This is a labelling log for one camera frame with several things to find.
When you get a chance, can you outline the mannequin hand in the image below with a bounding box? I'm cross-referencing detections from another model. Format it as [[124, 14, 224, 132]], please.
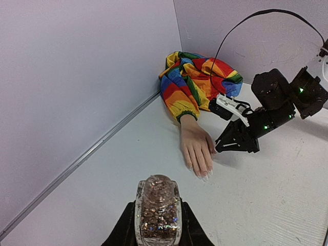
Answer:
[[180, 114, 216, 181]]

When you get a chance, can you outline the black right camera cable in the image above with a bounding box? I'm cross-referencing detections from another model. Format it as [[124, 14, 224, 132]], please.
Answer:
[[210, 9, 328, 90]]

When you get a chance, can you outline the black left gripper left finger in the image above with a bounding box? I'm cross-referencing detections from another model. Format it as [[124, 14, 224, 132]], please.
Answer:
[[101, 202, 136, 246]]

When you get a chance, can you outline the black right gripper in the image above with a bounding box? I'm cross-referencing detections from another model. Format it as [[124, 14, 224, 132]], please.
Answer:
[[215, 69, 295, 153]]

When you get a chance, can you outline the rainbow coloured sleeve cloth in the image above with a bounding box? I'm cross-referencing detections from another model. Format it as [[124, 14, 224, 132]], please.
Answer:
[[159, 52, 243, 121]]

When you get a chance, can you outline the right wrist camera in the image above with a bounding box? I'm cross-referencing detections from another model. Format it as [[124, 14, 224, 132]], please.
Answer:
[[208, 94, 253, 127]]

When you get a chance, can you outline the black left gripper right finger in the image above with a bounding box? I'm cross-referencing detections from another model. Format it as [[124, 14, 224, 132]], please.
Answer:
[[180, 202, 214, 246]]

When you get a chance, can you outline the glitter nail polish bottle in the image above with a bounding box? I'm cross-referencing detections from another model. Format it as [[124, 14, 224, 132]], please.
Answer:
[[134, 174, 182, 245]]

